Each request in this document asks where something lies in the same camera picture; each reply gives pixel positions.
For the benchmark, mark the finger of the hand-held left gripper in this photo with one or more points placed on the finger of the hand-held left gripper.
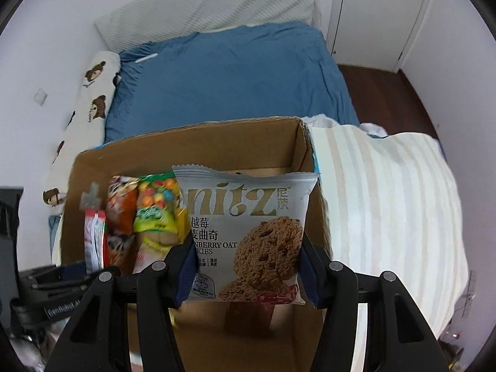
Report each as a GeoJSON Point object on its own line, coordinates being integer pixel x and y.
{"type": "Point", "coordinates": [69, 273]}

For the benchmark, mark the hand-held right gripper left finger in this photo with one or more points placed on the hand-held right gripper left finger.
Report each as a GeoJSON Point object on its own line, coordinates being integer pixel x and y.
{"type": "Point", "coordinates": [186, 275]}

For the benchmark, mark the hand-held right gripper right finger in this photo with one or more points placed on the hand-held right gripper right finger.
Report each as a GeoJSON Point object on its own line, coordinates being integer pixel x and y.
{"type": "Point", "coordinates": [310, 279]}

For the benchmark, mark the clear yellow bread packet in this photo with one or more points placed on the clear yellow bread packet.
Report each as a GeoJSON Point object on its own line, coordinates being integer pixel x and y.
{"type": "Point", "coordinates": [155, 250]}

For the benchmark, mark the white red snack packet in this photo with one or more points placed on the white red snack packet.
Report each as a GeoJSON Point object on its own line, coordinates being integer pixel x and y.
{"type": "Point", "coordinates": [94, 240]}

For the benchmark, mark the brown snack packet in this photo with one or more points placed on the brown snack packet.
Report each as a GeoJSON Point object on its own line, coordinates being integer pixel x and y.
{"type": "Point", "coordinates": [248, 317]}

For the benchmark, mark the silver cookie packet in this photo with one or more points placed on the silver cookie packet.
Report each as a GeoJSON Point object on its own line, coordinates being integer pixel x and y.
{"type": "Point", "coordinates": [248, 221]}

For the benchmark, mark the small orange panda packet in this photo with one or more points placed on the small orange panda packet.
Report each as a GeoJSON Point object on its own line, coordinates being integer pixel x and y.
{"type": "Point", "coordinates": [122, 201]}

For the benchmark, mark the printed cardboard box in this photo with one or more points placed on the printed cardboard box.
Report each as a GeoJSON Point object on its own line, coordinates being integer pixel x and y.
{"type": "Point", "coordinates": [186, 147]}

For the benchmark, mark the pink striped blanket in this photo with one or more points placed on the pink striped blanket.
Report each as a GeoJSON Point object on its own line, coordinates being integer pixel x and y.
{"type": "Point", "coordinates": [387, 201]}

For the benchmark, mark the white socket strip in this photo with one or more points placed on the white socket strip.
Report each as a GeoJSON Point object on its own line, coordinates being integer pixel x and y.
{"type": "Point", "coordinates": [470, 288]}

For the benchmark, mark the bear print long pillow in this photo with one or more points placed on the bear print long pillow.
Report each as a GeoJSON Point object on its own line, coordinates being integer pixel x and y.
{"type": "Point", "coordinates": [89, 97]}

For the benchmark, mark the thin white stick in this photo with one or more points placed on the thin white stick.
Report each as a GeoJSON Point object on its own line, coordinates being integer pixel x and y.
{"type": "Point", "coordinates": [145, 57]}

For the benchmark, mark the white door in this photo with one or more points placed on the white door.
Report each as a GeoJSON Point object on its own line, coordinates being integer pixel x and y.
{"type": "Point", "coordinates": [379, 15]}

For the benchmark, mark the white quilted pillow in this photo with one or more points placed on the white quilted pillow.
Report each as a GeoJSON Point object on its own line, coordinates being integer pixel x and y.
{"type": "Point", "coordinates": [213, 4]}

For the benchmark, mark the white wall socket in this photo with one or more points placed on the white wall socket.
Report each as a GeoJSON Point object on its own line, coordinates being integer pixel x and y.
{"type": "Point", "coordinates": [40, 96]}

